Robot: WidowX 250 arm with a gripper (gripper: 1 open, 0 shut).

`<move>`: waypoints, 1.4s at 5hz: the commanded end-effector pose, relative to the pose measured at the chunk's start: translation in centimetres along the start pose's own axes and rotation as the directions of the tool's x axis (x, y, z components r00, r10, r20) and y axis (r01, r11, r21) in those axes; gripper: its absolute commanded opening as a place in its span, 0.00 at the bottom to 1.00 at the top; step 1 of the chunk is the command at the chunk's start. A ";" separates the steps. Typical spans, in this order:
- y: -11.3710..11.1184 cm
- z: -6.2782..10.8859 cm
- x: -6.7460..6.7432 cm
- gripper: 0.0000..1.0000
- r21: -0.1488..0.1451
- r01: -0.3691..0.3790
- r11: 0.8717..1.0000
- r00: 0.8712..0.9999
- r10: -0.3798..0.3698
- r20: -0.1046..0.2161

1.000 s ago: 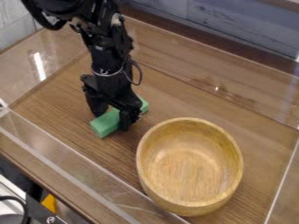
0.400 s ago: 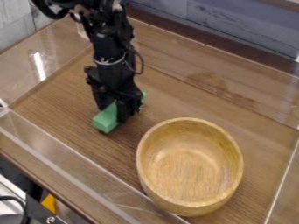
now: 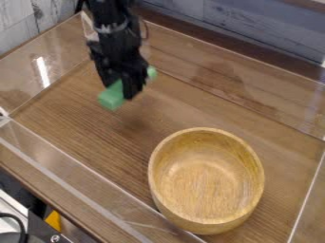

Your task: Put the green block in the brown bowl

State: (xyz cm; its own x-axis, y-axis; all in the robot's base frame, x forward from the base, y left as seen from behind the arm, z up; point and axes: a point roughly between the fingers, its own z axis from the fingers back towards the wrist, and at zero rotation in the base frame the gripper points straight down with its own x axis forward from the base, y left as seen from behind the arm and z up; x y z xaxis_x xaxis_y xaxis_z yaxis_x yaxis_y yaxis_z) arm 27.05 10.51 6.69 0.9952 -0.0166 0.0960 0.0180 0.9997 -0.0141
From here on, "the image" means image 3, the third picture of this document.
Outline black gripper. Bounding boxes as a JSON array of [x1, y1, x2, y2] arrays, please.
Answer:
[[87, 27, 148, 100]]

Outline green rectangular block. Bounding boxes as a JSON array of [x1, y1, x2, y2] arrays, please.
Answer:
[[98, 65, 158, 110]]

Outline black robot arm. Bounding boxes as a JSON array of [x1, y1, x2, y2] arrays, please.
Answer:
[[82, 0, 148, 100]]

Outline brown wooden bowl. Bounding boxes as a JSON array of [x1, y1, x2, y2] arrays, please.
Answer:
[[147, 127, 265, 234]]

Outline clear acrylic tray walls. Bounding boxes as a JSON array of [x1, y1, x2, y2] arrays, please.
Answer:
[[0, 17, 325, 243]]

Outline black device yellow sticker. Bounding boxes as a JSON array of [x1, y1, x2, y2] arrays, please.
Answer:
[[27, 204, 98, 243]]

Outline black cable lower left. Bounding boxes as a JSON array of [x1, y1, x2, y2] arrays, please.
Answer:
[[0, 212, 29, 243]]

